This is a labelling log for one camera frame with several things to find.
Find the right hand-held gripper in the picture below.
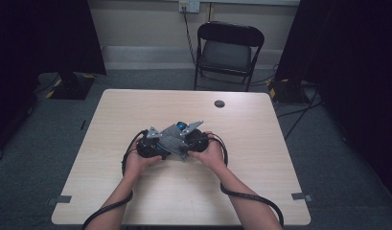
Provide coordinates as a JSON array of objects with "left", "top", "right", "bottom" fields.
[{"left": 179, "top": 120, "right": 211, "bottom": 153}]

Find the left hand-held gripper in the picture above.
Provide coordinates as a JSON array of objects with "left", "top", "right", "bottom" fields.
[{"left": 135, "top": 126, "right": 171, "bottom": 160}]

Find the grey cloth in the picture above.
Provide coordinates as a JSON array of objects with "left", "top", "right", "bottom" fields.
[{"left": 157, "top": 124, "right": 192, "bottom": 161}]

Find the person's left hand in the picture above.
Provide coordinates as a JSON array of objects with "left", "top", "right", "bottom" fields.
[{"left": 123, "top": 136, "right": 163, "bottom": 180}]

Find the person's right hand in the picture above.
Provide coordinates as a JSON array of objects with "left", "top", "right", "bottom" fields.
[{"left": 187, "top": 130, "right": 229, "bottom": 173}]

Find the black folding chair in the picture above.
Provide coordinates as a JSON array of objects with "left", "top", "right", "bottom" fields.
[{"left": 193, "top": 20, "right": 265, "bottom": 93}]

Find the black stand base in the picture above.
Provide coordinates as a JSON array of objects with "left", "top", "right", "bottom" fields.
[
  {"left": 49, "top": 72, "right": 97, "bottom": 101},
  {"left": 267, "top": 78, "right": 311, "bottom": 105}
]

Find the grey tape strip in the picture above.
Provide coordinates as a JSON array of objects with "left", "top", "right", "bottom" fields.
[
  {"left": 290, "top": 192, "right": 313, "bottom": 202},
  {"left": 47, "top": 195, "right": 73, "bottom": 206}
]

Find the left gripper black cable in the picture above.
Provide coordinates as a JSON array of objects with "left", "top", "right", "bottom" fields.
[{"left": 81, "top": 128, "right": 150, "bottom": 230}]

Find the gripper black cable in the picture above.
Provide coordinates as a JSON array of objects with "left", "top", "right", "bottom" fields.
[
  {"left": 207, "top": 133, "right": 285, "bottom": 228},
  {"left": 81, "top": 128, "right": 150, "bottom": 230}
]

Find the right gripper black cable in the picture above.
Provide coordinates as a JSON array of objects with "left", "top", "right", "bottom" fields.
[{"left": 207, "top": 133, "right": 285, "bottom": 228}]

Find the black wall socket cable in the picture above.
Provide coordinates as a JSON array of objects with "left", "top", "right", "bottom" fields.
[{"left": 182, "top": 5, "right": 198, "bottom": 65}]

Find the black floor cable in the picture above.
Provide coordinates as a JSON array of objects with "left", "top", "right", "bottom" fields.
[{"left": 276, "top": 89, "right": 323, "bottom": 141}]

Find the white wall socket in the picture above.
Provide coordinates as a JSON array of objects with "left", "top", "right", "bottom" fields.
[{"left": 178, "top": 0, "right": 201, "bottom": 13}]

